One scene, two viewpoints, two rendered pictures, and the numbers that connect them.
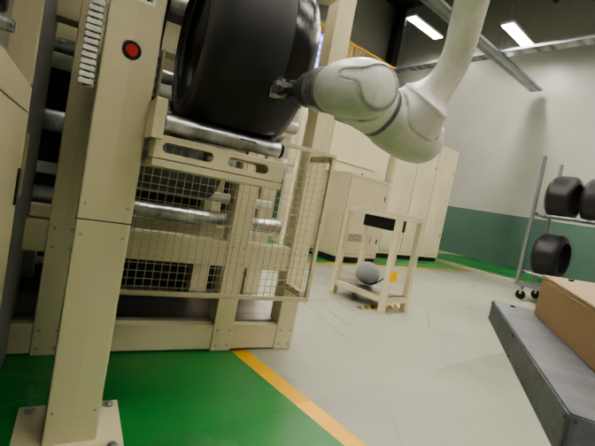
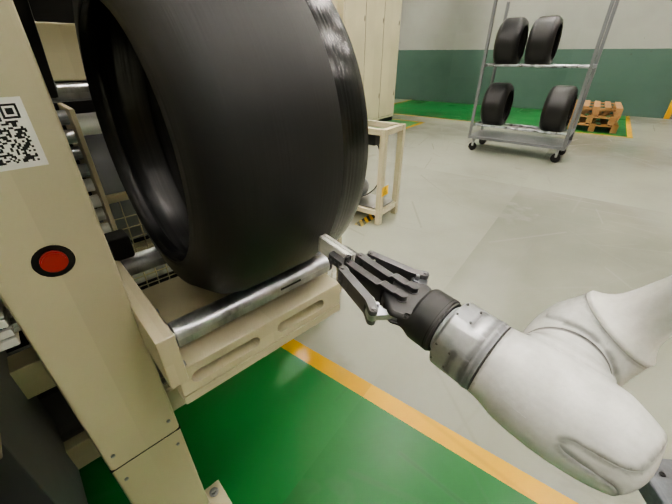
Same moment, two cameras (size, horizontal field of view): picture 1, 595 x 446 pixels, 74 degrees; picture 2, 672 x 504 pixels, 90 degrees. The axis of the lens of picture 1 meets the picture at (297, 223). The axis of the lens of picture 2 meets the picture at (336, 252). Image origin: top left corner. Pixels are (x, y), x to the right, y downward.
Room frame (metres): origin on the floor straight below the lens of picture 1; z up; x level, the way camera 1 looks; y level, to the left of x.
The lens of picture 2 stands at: (0.56, 0.22, 1.30)
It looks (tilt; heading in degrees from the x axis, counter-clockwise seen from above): 30 degrees down; 346
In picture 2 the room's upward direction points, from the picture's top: straight up
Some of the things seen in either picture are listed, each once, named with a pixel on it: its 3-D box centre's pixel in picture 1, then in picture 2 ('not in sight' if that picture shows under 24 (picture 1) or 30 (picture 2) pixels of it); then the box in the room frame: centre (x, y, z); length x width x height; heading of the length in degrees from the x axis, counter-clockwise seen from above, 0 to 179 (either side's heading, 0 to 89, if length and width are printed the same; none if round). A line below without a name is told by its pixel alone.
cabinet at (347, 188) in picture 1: (349, 218); not in sight; (5.88, -0.75, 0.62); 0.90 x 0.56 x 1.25; 130
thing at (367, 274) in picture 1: (375, 256); (362, 169); (3.40, -0.72, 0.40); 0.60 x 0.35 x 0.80; 40
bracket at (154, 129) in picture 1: (148, 124); (133, 301); (1.13, 0.47, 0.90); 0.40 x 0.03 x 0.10; 30
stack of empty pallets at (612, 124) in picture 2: not in sight; (594, 115); (6.43, -6.63, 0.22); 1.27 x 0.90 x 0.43; 130
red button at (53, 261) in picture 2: (131, 50); (53, 260); (1.02, 0.49, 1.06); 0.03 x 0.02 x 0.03; 120
